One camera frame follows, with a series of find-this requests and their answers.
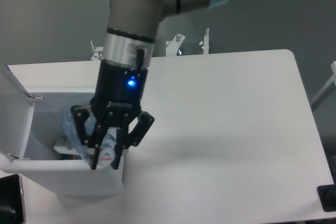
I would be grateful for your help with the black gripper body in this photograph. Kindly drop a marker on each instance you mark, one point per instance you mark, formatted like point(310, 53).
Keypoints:
point(119, 90)

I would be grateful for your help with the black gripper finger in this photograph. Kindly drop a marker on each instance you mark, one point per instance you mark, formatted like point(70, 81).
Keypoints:
point(125, 139)
point(94, 140)

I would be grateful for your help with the white paper carton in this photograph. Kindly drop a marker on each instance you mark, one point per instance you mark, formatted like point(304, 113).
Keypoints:
point(63, 146)

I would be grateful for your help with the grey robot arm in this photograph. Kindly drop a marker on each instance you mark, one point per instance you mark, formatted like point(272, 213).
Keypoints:
point(130, 37)

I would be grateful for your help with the white trash can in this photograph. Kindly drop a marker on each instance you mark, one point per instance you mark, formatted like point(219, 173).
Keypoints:
point(37, 135)

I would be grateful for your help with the colourful snack wrapper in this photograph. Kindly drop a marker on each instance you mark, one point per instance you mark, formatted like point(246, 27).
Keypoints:
point(70, 157)

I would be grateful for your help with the black device bottom left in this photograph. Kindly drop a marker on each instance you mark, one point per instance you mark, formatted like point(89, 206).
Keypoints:
point(12, 200)

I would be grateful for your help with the black clamp bottom right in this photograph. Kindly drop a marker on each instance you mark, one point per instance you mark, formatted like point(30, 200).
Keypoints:
point(327, 197)

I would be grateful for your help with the white bracket middle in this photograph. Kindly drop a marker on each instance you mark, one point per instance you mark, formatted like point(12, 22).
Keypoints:
point(173, 47)

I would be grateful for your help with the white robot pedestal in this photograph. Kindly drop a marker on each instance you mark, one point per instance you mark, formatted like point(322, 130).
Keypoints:
point(160, 41)

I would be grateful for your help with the white bracket right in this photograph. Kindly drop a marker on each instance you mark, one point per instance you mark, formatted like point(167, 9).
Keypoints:
point(204, 44)

